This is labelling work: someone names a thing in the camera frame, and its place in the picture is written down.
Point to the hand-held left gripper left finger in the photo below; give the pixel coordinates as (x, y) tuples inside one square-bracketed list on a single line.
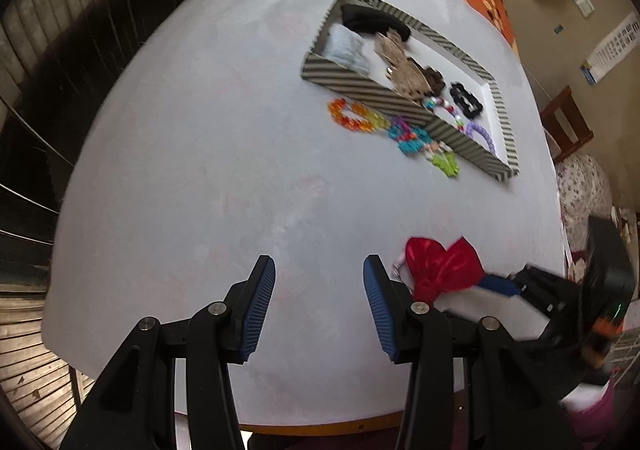
[(257, 310)]

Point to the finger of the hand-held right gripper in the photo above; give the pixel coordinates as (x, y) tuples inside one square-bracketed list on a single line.
[(497, 285)]

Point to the black scrunchie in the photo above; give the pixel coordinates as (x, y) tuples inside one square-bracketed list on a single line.
[(462, 99)]

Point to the black fabric hair clip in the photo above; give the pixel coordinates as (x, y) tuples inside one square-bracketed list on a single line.
[(370, 19)]

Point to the wooden slatted wall panel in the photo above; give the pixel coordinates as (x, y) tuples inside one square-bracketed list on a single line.
[(50, 79)]

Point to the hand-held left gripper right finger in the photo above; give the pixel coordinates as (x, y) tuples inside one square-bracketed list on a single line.
[(377, 310)]

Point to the wooden chair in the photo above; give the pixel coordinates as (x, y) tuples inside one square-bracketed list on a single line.
[(565, 124)]

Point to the floral sofa cover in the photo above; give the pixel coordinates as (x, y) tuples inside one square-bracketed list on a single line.
[(585, 200)]

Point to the striped cardboard box tray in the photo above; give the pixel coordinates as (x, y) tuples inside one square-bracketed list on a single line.
[(360, 79)]

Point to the pink garment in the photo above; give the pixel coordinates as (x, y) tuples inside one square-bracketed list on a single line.
[(605, 415)]

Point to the grey white scrunchie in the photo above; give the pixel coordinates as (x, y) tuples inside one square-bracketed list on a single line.
[(347, 49)]

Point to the brown scrunchie with burlap bow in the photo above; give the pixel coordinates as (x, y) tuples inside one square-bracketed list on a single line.
[(400, 64)]

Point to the eye chart poster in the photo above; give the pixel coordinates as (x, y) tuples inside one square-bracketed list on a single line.
[(612, 49)]

